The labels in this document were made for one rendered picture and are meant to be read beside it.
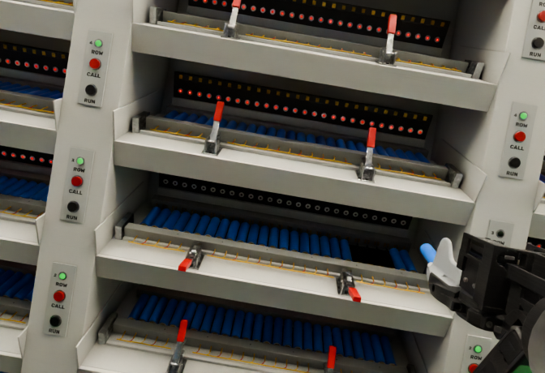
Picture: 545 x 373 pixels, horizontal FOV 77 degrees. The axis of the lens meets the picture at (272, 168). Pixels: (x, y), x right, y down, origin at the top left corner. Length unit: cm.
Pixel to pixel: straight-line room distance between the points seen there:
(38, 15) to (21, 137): 20
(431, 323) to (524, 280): 34
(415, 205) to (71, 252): 58
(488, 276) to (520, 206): 33
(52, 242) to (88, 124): 21
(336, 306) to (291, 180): 23
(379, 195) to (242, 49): 33
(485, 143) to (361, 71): 24
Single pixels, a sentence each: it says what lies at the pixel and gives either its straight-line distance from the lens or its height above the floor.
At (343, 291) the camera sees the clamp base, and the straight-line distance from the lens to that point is 63.
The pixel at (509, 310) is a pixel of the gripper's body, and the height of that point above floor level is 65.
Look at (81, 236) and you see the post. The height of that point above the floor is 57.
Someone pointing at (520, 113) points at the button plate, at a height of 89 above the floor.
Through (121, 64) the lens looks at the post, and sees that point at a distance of 64.
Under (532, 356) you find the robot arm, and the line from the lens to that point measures 33.
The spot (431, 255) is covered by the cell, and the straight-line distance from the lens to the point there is 54.
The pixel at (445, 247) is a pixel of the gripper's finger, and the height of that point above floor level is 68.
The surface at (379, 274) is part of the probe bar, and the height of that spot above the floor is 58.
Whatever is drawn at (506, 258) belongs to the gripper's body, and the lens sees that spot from 39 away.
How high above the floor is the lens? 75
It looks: 2 degrees down
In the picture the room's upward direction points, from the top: 10 degrees clockwise
